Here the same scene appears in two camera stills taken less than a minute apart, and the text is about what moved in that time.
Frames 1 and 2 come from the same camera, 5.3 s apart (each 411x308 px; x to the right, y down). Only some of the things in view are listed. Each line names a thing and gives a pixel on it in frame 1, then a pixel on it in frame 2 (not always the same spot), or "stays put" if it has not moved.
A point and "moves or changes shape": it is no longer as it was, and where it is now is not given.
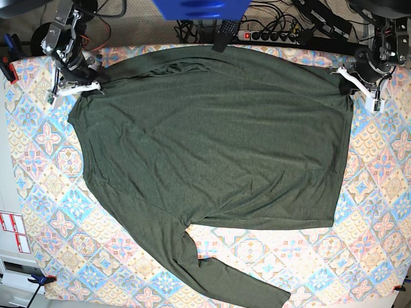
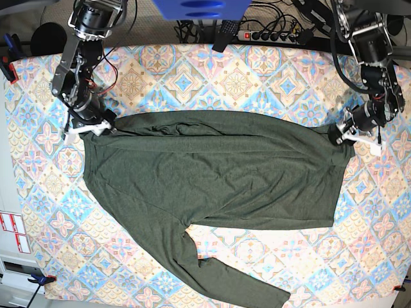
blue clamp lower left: [41, 281] stays put
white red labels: [13, 222] stays put
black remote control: [227, 31] stays put
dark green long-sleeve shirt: [218, 138] moves or changes shape
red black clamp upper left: [13, 52] stays put
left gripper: [79, 67] to [89, 112]
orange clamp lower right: [399, 287] stays put
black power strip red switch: [268, 36] stays put
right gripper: [367, 69] to [368, 116]
